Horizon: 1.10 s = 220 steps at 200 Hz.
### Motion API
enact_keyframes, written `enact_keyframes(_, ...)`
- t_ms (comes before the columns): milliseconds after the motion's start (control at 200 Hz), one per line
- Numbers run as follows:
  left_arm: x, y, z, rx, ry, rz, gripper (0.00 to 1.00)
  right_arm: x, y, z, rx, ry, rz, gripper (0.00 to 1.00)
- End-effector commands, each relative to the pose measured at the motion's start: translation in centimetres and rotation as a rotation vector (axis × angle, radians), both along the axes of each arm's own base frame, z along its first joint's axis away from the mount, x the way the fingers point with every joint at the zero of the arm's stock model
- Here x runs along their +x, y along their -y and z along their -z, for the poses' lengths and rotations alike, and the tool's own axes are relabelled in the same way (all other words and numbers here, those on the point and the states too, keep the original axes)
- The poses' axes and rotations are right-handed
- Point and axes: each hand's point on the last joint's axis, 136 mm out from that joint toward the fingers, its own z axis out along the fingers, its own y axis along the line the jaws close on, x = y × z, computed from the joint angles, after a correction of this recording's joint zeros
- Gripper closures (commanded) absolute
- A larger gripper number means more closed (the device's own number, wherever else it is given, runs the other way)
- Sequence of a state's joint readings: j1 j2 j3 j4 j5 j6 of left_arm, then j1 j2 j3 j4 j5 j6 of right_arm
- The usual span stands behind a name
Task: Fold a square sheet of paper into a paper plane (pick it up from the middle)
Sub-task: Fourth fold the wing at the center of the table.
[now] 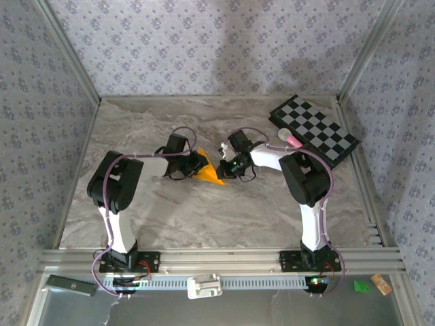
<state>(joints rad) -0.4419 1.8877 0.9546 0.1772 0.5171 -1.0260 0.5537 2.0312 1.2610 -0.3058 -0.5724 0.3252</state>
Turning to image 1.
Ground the grey metal sheet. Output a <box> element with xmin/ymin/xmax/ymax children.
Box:
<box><xmin>27</xmin><ymin>274</ymin><xmax>422</xmax><ymax>326</ymax></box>

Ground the black grey checkered board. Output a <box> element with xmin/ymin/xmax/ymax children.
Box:
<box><xmin>268</xmin><ymin>94</ymin><xmax>361</xmax><ymax>170</ymax></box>

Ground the small circuit board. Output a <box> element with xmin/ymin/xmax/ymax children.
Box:
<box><xmin>112</xmin><ymin>276</ymin><xmax>152</xmax><ymax>293</ymax></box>
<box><xmin>304</xmin><ymin>275</ymin><xmax>331</xmax><ymax>293</ymax></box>

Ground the flat black device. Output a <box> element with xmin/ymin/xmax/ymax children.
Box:
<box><xmin>46</xmin><ymin>274</ymin><xmax>98</xmax><ymax>297</ymax></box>

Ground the small brown box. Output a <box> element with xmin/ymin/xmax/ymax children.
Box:
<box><xmin>370</xmin><ymin>274</ymin><xmax>392</xmax><ymax>295</ymax></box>

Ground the thin black cable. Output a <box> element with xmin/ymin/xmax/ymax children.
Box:
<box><xmin>237</xmin><ymin>165</ymin><xmax>258</xmax><ymax>183</ymax></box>
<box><xmin>164</xmin><ymin>169</ymin><xmax>192</xmax><ymax>181</ymax></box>

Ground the thin aluminium edge rail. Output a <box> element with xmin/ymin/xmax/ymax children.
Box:
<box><xmin>100</xmin><ymin>94</ymin><xmax>341</xmax><ymax>102</ymax></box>

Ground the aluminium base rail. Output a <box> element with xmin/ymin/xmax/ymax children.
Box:
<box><xmin>37</xmin><ymin>247</ymin><xmax>407</xmax><ymax>275</ymax></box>

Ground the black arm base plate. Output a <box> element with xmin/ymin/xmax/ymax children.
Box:
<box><xmin>99</xmin><ymin>251</ymin><xmax>161</xmax><ymax>274</ymax></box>
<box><xmin>279</xmin><ymin>250</ymin><xmax>343</xmax><ymax>272</ymax></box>

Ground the grey slotted cable duct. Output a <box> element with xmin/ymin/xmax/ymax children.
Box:
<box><xmin>101</xmin><ymin>275</ymin><xmax>315</xmax><ymax>290</ymax></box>

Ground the white plastic bracket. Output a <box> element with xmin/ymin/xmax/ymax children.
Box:
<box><xmin>186</xmin><ymin>273</ymin><xmax>224</xmax><ymax>300</ymax></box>

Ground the slotted aluminium side rail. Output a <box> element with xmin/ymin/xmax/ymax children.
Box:
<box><xmin>334</xmin><ymin>96</ymin><xmax>398</xmax><ymax>249</ymax></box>

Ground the purple braided cable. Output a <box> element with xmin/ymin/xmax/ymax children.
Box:
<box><xmin>230</xmin><ymin>127</ymin><xmax>346</xmax><ymax>300</ymax></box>
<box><xmin>91</xmin><ymin>126</ymin><xmax>198</xmax><ymax>300</ymax></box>

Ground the aluminium frame post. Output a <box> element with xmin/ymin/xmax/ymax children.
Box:
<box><xmin>337</xmin><ymin>0</ymin><xmax>406</xmax><ymax>103</ymax></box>
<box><xmin>32</xmin><ymin>0</ymin><xmax>103</xmax><ymax>105</ymax></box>

